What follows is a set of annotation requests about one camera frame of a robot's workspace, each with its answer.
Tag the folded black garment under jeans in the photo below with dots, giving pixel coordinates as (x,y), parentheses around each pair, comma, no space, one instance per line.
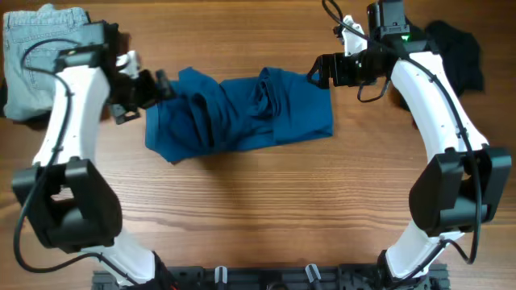
(30,54)

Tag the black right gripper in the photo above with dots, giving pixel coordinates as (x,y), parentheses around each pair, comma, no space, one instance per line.
(335,70)

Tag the crumpled black shirt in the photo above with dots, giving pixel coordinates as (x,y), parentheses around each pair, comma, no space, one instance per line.
(461,54)

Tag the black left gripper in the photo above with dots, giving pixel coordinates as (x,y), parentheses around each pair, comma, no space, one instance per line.
(142,91)

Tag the blue polo shirt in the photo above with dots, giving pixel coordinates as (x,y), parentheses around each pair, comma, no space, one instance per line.
(206,117)

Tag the folded light blue jeans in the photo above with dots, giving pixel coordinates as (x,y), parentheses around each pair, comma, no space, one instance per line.
(46,14)

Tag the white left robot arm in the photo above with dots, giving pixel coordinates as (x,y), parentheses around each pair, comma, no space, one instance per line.
(68,203)

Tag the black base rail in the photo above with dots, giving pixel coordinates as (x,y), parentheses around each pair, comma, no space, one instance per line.
(342,277)

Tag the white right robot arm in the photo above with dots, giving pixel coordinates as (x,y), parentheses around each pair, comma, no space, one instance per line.
(461,185)

